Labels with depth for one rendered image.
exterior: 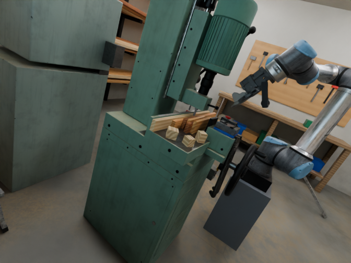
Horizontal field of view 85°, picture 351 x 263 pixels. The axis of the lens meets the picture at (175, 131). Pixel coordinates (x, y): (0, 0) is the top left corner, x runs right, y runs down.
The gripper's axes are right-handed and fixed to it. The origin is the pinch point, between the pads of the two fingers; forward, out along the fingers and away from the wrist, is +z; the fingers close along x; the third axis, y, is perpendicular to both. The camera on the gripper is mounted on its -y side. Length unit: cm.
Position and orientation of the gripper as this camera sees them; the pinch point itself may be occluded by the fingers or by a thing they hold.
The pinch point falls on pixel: (234, 106)
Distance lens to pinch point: 98.3
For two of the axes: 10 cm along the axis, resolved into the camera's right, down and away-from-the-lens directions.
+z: -6.8, 5.3, 5.1
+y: -5.2, -8.4, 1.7
